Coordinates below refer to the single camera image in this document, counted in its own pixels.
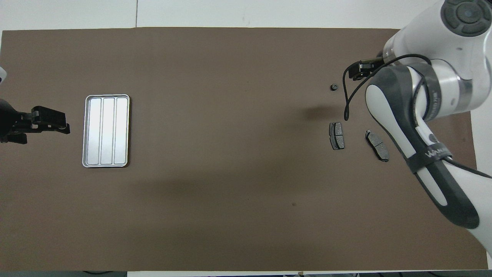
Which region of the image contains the short dark brake pad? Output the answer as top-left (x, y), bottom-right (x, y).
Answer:
top-left (329, 122), bottom-right (345, 151)

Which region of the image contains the silver metal tray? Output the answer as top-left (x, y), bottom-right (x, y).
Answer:
top-left (82, 94), bottom-right (130, 168)

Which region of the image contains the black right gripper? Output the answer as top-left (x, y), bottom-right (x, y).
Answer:
top-left (349, 61), bottom-right (384, 80)

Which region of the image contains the brown table mat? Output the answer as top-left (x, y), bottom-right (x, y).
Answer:
top-left (0, 27), bottom-right (488, 272)

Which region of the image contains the long dark brake pad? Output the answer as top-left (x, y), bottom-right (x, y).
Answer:
top-left (365, 130), bottom-right (389, 162)

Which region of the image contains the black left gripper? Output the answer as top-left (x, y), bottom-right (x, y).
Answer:
top-left (0, 99), bottom-right (70, 144)

